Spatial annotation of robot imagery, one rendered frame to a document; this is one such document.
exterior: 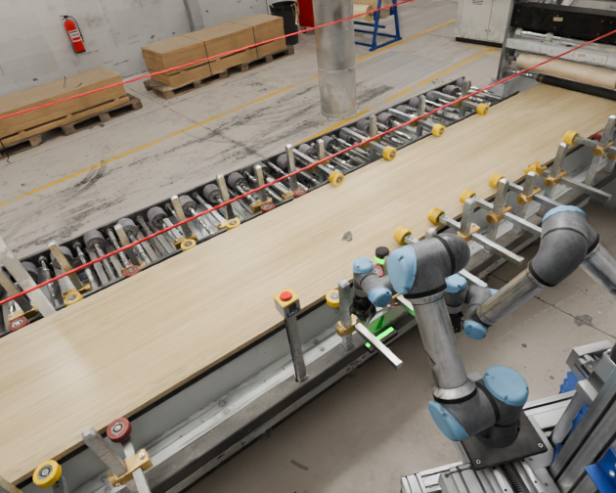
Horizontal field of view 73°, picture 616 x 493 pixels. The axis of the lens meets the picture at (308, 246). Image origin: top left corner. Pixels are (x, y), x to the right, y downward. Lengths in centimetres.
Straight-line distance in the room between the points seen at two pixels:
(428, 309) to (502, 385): 30
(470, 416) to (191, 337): 118
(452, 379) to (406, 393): 151
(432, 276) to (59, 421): 147
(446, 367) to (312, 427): 152
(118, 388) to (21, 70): 676
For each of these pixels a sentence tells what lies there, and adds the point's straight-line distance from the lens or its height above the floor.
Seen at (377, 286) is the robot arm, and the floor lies 126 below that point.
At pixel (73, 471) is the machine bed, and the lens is 203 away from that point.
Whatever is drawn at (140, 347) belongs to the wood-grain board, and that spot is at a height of 90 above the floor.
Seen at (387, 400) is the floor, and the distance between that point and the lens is 266.
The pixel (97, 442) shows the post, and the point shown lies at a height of 109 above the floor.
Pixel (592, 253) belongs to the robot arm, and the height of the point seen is 144.
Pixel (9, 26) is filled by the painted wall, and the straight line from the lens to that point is 808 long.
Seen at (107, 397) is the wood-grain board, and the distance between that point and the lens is 190.
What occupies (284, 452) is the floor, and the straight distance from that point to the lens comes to 256.
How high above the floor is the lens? 232
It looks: 40 degrees down
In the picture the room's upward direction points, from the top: 7 degrees counter-clockwise
